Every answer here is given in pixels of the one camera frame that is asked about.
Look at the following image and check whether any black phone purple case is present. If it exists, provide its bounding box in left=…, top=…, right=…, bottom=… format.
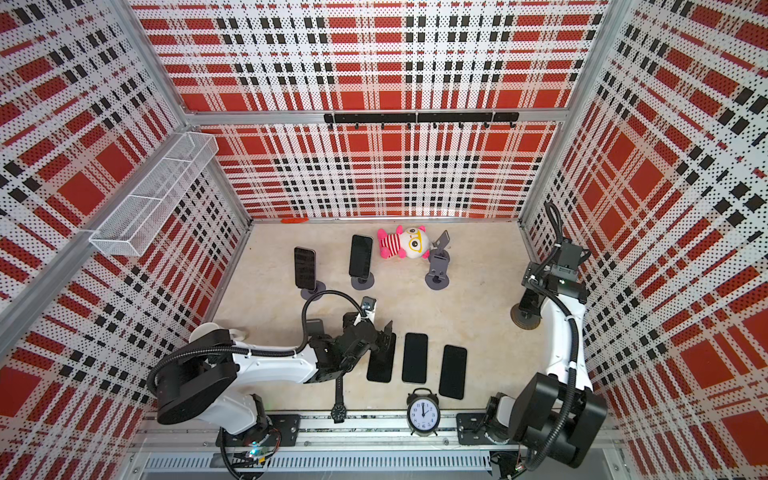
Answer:
left=366, top=333, right=397, bottom=383

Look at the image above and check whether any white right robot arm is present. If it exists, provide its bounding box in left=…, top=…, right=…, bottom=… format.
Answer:
left=478, top=238, right=607, bottom=479

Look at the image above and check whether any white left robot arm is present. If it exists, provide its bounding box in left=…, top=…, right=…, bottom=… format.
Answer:
left=147, top=311, right=393, bottom=435

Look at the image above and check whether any grey phone stand front left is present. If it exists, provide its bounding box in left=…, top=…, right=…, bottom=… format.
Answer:
left=305, top=319, right=325, bottom=338

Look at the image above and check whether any grey phone stand far right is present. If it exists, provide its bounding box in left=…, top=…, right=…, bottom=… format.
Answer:
left=510, top=289, right=541, bottom=330

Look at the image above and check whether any grey phone stand back left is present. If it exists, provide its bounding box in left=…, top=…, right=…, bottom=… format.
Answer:
left=300, top=281, right=326, bottom=300

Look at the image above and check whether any grey phone stand middle back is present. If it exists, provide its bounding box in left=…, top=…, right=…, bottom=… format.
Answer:
left=350, top=273, right=375, bottom=291

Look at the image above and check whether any grey phone stand centre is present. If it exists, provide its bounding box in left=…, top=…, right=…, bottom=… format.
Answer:
left=425, top=252, right=450, bottom=291

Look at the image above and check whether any black wrist watch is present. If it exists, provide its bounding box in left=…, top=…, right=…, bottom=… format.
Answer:
left=330, top=376, right=347, bottom=424

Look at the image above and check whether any white cup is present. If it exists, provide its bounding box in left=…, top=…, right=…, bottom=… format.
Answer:
left=189, top=322, right=247, bottom=342

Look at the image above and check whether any black alarm clock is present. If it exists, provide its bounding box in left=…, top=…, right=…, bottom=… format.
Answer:
left=406, top=387, right=441, bottom=437

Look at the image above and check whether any pink striped plush toy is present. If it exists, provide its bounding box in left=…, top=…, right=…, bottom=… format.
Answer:
left=377, top=225, right=431, bottom=259

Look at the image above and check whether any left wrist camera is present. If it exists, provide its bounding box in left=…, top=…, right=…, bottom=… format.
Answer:
left=361, top=296, right=377, bottom=322

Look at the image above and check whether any black wall hook rail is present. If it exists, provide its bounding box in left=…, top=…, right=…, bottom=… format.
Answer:
left=323, top=111, right=520, bottom=127

